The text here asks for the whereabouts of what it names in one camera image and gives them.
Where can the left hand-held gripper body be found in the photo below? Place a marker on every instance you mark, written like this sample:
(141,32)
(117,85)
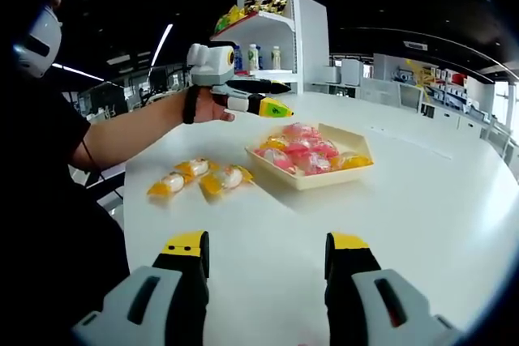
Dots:
(211,62)

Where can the cream white bottle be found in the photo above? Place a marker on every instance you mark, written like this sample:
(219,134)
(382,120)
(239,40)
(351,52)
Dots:
(276,57)

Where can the white worn device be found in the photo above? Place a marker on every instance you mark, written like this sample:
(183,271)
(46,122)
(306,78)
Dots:
(44,38)

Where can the white display shelf unit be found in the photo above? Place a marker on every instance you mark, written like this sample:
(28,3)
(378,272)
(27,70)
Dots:
(312,38)

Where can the beige hexagonal bowl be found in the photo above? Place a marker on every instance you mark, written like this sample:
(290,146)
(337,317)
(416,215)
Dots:
(320,182)

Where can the ceiling strip light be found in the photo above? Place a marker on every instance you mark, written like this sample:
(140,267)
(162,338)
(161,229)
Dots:
(162,44)
(77,71)

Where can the white bottle green label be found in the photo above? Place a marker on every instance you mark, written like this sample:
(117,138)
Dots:
(253,56)

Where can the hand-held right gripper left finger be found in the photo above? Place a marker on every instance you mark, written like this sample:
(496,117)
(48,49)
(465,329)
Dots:
(162,305)

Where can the red storage box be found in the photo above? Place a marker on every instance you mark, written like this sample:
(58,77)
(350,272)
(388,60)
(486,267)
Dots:
(458,78)

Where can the yellow marshmallow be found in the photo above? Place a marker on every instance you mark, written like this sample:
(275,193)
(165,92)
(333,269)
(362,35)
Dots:
(196,167)
(229,178)
(172,182)

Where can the person's left hand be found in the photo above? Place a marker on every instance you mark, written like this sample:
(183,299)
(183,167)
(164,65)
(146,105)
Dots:
(204,109)

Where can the yellow lattice stand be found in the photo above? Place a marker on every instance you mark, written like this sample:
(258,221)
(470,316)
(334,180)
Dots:
(423,74)

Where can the pile of marshmallows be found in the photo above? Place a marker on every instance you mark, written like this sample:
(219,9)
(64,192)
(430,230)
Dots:
(300,147)

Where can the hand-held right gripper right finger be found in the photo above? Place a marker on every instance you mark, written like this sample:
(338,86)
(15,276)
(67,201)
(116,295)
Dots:
(369,305)

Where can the white round table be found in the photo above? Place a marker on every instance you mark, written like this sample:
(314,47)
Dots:
(405,240)

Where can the blue bottle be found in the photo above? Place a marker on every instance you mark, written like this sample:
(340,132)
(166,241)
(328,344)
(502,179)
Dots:
(239,58)

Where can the person in black shirt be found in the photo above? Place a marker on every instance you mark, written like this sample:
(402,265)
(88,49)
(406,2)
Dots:
(48,200)

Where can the white box appliance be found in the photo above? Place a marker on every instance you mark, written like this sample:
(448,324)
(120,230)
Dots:
(352,71)

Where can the ceiling air vent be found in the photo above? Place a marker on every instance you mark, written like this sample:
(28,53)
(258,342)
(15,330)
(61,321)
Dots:
(415,45)

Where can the green snack packet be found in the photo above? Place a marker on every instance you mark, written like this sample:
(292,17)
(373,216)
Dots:
(223,25)

